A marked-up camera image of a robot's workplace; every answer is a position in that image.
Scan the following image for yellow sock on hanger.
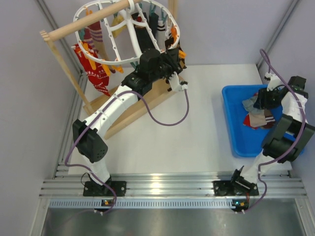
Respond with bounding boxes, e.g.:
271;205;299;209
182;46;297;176
111;14;126;38

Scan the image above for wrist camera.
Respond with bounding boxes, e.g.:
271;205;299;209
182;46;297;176
167;72;188;92
264;72;285;92

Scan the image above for red beige sock in bin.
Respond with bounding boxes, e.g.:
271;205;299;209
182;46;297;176
243;110;276;130

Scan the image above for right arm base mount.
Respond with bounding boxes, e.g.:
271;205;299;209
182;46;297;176
213;180;259;197

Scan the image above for white round clip hanger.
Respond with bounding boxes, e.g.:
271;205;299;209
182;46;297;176
75;0;181;69

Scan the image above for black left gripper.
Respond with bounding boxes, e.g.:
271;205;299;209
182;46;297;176
149;47;182;82

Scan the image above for wooden hanging rod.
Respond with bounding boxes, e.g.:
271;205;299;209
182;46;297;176
40;0;141;42

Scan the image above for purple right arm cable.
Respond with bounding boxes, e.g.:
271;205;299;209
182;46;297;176
242;48;307;213

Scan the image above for aluminium frame rail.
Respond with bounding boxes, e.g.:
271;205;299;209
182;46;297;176
39;173;307;209

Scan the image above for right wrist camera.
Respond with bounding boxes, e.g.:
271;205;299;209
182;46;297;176
264;72;285;92

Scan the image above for grey sock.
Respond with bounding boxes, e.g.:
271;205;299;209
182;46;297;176
242;96;259;113

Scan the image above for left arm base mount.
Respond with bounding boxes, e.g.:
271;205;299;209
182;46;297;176
83;181;127;197

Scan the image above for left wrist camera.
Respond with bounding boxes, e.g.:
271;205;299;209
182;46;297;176
167;72;188;92

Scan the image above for purple striped tan sock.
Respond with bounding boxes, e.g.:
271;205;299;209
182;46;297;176
84;21;109;60

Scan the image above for wooden rack base tray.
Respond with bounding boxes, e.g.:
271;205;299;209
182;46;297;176
83;80;175;140

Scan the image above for brown argyle sock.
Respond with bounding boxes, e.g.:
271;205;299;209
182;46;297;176
165;37;187;69

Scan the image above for wooden rack upright post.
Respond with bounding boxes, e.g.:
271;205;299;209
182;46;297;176
40;30;94;115

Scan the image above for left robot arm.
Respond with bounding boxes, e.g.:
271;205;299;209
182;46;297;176
72;48;188;195

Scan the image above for orange clothes peg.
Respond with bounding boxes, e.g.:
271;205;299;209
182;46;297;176
171;27;186;68

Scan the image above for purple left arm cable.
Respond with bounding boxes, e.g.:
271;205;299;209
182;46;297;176
64;89;190;214

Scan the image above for white black striped sock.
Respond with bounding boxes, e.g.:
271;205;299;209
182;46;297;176
156;20;166;50

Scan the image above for black sock on hanger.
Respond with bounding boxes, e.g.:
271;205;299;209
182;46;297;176
131;13;155;52

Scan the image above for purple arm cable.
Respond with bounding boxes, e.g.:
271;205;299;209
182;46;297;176
242;48;307;213
64;89;190;214

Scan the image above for blue plastic bin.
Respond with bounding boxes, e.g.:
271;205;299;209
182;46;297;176
222;85;293;157

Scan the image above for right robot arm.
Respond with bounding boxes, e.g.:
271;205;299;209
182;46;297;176
229;74;315;195

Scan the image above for red white patterned sock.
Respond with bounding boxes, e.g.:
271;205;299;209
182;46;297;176
71;44;110;96

